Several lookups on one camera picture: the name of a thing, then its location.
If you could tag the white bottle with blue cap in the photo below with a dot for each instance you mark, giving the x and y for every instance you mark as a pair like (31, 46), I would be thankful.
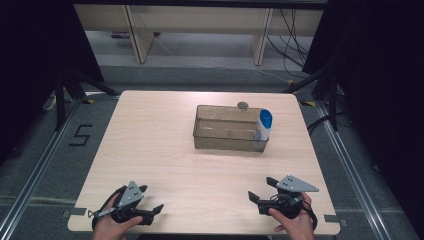
(265, 126)

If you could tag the small pink item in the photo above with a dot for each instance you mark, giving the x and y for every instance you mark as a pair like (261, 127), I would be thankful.
(120, 34)

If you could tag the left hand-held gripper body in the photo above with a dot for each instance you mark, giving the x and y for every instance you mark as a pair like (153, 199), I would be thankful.
(131, 195)

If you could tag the clear plastic storage box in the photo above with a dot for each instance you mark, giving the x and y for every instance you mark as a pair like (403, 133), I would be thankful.
(226, 133)

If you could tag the person's left hand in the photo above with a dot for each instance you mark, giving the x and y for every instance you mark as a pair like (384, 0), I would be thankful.
(113, 230)

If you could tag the beige wooden furniture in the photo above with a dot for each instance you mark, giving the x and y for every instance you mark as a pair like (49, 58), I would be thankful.
(200, 18)

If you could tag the aluminium floor rail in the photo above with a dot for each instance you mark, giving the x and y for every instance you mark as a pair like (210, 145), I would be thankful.
(350, 173)
(36, 173)

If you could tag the small round grey disc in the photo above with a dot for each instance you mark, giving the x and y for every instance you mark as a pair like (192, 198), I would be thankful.
(242, 105)

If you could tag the person's right hand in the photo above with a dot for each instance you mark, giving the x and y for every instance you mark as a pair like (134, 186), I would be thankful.
(295, 226)

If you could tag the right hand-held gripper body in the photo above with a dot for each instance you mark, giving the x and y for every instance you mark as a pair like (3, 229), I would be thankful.
(293, 185)

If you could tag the dark curtain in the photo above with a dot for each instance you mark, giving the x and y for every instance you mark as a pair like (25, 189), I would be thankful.
(390, 83)
(30, 66)

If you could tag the black metal stand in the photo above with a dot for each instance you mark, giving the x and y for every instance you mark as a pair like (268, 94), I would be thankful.
(60, 100)
(333, 100)

